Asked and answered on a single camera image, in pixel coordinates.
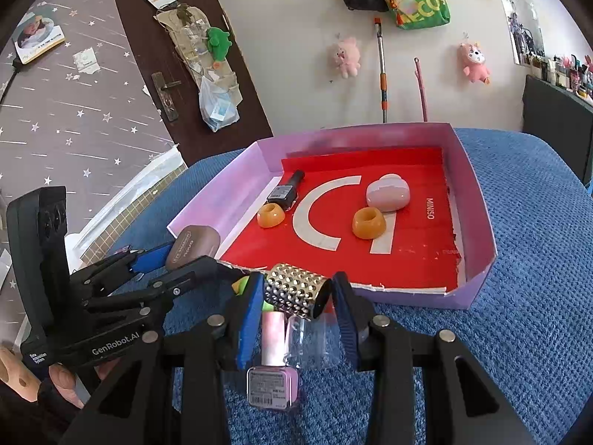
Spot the small dark nail polish bottle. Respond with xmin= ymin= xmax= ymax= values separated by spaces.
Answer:
xmin=266 ymin=170 xmax=305 ymax=210

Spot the green figure toy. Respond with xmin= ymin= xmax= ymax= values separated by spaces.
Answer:
xmin=232 ymin=276 xmax=274 ymax=313

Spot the pink plush toy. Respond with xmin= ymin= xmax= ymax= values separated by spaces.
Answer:
xmin=328 ymin=36 xmax=362 ymax=79

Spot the pink bear plush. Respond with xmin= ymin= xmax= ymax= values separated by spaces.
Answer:
xmin=458 ymin=42 xmax=492 ymax=85

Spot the metal door handle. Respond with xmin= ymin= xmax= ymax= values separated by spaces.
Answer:
xmin=151 ymin=72 xmax=182 ymax=122

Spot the pink oval case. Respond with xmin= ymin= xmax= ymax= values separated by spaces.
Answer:
xmin=366 ymin=173 xmax=411 ymax=214

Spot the photo book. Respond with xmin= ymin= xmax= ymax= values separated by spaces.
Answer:
xmin=14 ymin=4 xmax=66 ymax=64

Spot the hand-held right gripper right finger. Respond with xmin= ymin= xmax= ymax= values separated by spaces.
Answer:
xmin=331 ymin=271 xmax=538 ymax=445

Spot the small orange ring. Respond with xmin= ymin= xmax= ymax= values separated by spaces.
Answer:
xmin=257 ymin=202 xmax=286 ymax=229

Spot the mop handle with orange grip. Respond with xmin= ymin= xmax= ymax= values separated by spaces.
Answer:
xmin=373 ymin=17 xmax=390 ymax=123

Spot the beige hanging organizer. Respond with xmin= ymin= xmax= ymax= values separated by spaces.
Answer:
xmin=154 ymin=4 xmax=244 ymax=121

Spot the wall mirror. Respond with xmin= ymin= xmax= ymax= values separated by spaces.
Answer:
xmin=492 ymin=0 xmax=545 ymax=66

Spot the clear plastic cup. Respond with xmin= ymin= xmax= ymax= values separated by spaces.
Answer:
xmin=284 ymin=308 xmax=346 ymax=372

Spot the brown door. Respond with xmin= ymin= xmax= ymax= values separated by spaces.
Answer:
xmin=107 ymin=0 xmax=274 ymax=168

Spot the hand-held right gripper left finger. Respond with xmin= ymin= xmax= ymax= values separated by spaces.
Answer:
xmin=60 ymin=273 xmax=266 ymax=445

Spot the desk with dark cloth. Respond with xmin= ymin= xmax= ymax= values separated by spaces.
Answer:
xmin=522 ymin=74 xmax=593 ymax=186

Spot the blue textured towel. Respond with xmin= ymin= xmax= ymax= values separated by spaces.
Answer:
xmin=83 ymin=127 xmax=593 ymax=445

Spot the gold studded cylinder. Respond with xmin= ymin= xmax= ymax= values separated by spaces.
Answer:
xmin=265 ymin=263 xmax=333 ymax=320

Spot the row of cosmetic bottles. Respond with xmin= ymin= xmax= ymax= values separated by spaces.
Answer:
xmin=526 ymin=53 xmax=593 ymax=103

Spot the brown eyeshadow case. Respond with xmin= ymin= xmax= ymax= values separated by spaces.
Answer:
xmin=166 ymin=225 xmax=222 ymax=270

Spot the purple cardboard box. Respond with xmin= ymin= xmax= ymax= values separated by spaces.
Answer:
xmin=167 ymin=122 xmax=498 ymax=311

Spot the clear plastic bag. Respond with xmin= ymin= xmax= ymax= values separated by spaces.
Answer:
xmin=198 ymin=76 xmax=241 ymax=133

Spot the large orange ring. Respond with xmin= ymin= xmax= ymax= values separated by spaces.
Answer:
xmin=352 ymin=208 xmax=387 ymax=240

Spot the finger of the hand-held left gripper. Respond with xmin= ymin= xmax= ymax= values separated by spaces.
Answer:
xmin=86 ymin=255 xmax=242 ymax=325
xmin=69 ymin=241 xmax=174 ymax=290

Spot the pink stick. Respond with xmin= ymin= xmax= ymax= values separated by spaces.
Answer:
xmin=414 ymin=57 xmax=429 ymax=122

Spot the torn white paper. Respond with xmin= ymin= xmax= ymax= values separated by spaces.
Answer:
xmin=73 ymin=47 xmax=100 ymax=75

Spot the person's left hand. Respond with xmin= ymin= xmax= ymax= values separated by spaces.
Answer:
xmin=46 ymin=357 xmax=121 ymax=409

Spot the large pink nail polish bottle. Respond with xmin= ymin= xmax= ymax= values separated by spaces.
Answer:
xmin=245 ymin=310 xmax=302 ymax=409

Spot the green plush toy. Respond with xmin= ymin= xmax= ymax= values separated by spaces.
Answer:
xmin=206 ymin=27 xmax=232 ymax=62

